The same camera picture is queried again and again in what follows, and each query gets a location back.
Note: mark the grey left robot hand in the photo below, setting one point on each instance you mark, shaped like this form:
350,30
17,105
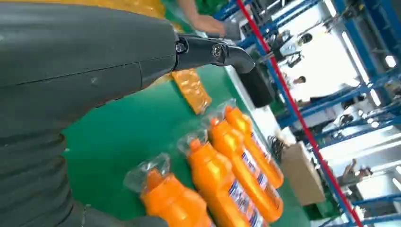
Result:
78,53

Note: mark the orange drink bottle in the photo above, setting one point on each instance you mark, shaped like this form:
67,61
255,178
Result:
169,203
213,178
241,122
228,144

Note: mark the green table mat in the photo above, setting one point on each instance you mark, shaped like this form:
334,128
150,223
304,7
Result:
125,134

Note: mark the seated person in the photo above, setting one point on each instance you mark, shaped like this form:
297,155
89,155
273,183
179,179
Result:
206,23

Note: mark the black carrying case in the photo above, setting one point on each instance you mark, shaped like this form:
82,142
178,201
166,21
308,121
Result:
257,87

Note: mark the white table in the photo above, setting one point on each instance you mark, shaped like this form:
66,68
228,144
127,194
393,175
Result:
266,119

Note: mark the red barrier pole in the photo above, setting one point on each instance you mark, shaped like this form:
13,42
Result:
294,104

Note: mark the brown cardboard box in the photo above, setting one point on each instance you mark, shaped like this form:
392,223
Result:
300,175

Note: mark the blue metal rack frame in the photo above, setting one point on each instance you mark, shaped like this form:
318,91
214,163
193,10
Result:
332,100

